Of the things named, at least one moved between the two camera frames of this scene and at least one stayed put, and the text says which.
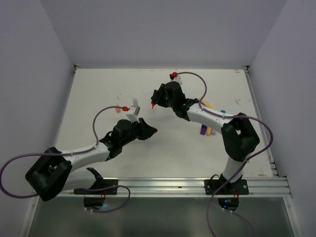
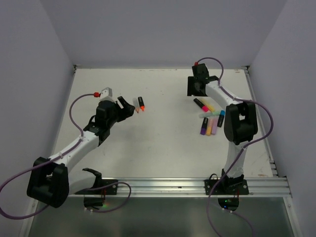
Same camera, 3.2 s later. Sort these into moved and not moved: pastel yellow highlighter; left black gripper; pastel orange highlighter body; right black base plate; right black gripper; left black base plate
Moved: left black gripper; right black gripper
Not moved: left black base plate; pastel yellow highlighter; pastel orange highlighter body; right black base plate
